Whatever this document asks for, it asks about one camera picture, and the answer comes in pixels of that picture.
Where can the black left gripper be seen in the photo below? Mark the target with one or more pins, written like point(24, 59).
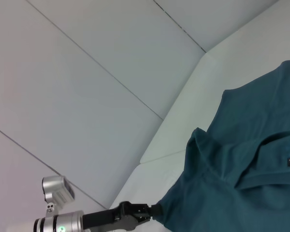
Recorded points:
point(106, 215)

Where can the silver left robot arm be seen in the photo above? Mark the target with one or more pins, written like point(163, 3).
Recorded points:
point(60, 212)

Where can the teal T-shirt with FREE! print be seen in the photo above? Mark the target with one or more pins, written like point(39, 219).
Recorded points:
point(232, 157)

